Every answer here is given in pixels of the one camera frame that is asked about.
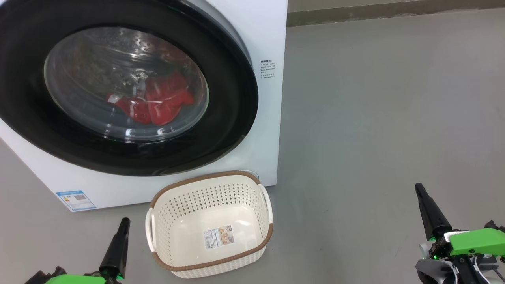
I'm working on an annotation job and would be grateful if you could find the blue energy label sticker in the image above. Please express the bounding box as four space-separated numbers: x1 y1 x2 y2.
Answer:
56 190 97 212

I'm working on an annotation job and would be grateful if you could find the white front-load washing machine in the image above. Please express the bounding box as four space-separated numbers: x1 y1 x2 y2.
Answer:
0 0 288 212

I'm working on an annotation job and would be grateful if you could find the small printed text sticker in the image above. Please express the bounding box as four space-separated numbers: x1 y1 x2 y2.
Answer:
260 60 276 79

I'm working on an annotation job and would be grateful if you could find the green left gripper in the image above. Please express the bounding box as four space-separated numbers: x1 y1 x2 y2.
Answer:
24 217 131 284

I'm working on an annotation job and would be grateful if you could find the grey concrete step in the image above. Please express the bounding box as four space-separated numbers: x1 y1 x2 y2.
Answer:
287 0 505 27

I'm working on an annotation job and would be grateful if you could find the black washer door with glass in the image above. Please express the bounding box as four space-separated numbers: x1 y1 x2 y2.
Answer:
0 0 259 177

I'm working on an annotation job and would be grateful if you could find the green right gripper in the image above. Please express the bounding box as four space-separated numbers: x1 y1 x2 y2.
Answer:
415 183 505 259

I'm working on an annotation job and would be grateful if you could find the cream perforated basket brown rim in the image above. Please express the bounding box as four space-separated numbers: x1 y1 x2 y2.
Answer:
145 170 274 279

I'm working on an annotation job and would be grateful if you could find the red garment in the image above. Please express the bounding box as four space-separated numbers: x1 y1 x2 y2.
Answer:
106 71 195 126

